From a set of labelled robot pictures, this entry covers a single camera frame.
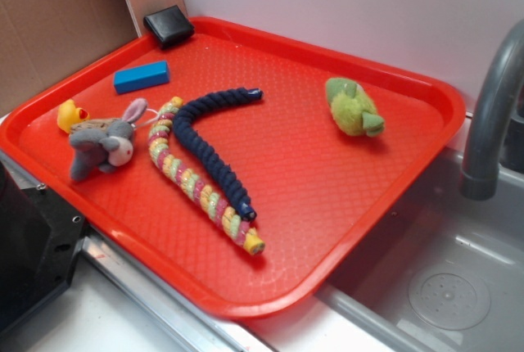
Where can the green plush animal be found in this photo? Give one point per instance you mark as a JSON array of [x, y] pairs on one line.
[[352, 109]]

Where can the blue rectangular block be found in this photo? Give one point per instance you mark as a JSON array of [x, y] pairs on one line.
[[140, 77]]

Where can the black corner clamp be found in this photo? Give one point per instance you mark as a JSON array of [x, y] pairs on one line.
[[169, 26]]

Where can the navy braided rope toy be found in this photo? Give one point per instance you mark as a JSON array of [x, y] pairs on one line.
[[192, 141]]

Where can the grey plastic sink basin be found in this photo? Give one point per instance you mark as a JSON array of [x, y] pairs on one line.
[[439, 272]]

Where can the red plastic tray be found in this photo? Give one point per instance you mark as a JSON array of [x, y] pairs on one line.
[[316, 191]]

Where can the pastel braided rope toy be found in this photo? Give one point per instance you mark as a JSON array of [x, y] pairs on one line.
[[199, 191]]

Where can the yellow rubber duck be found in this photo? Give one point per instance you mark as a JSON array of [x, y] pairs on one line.
[[69, 114]]

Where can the brown cardboard panel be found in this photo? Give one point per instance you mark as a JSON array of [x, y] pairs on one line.
[[45, 41]]

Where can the grey toy faucet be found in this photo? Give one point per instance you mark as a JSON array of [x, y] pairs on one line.
[[495, 136]]

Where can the grey plush donkey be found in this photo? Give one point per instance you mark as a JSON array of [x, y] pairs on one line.
[[104, 144]]

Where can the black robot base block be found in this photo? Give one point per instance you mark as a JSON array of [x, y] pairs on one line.
[[41, 237]]

